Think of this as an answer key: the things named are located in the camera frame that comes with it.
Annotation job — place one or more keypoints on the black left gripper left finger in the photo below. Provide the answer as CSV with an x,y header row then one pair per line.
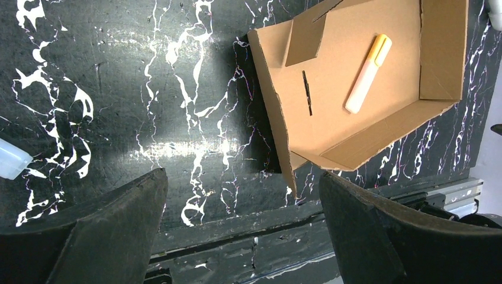
x,y
104,240

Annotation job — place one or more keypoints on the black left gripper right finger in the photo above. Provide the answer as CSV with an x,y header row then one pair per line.
x,y
377,240

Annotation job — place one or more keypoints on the light blue tube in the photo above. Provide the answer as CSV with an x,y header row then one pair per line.
x,y
14,158

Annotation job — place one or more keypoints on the brown cardboard box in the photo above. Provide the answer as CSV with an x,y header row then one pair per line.
x,y
343,80

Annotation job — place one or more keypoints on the yellow pink marker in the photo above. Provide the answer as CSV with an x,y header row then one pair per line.
x,y
374,60

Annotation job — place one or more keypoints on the white PVC pipe frame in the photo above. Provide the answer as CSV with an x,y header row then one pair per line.
x,y
495,13

